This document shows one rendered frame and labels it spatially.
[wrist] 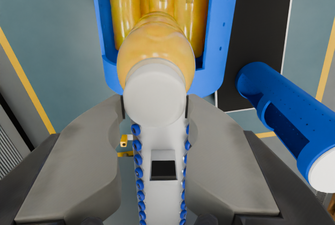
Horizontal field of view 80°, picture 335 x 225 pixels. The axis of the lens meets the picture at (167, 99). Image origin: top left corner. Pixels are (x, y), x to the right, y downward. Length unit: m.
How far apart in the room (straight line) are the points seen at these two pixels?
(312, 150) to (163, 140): 0.58
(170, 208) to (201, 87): 0.87
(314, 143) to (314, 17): 1.17
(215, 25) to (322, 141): 0.72
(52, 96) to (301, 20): 2.08
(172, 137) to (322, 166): 0.58
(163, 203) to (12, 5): 1.61
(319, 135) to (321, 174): 0.15
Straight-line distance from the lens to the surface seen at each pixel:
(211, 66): 0.39
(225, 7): 0.39
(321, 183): 1.07
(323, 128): 1.02
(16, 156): 2.20
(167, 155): 0.84
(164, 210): 1.19
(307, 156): 0.99
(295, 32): 1.90
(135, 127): 0.74
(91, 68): 1.75
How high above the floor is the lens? 1.56
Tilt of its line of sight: 61 degrees down
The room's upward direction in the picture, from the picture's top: 176 degrees clockwise
